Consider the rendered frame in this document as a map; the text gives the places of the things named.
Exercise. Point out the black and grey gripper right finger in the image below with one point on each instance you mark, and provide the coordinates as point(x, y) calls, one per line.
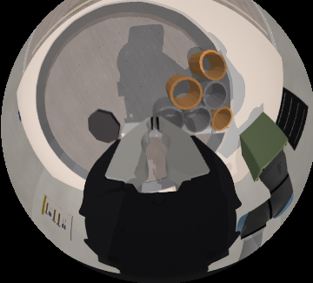
point(188, 158)

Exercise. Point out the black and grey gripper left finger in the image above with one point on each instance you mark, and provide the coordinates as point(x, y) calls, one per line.
point(125, 161)

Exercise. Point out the bronze bushing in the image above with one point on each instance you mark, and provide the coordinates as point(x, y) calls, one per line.
point(217, 65)
point(221, 118)
point(192, 99)

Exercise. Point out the grey metal sleeve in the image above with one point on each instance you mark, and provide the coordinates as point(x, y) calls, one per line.
point(218, 96)
point(201, 121)
point(163, 104)

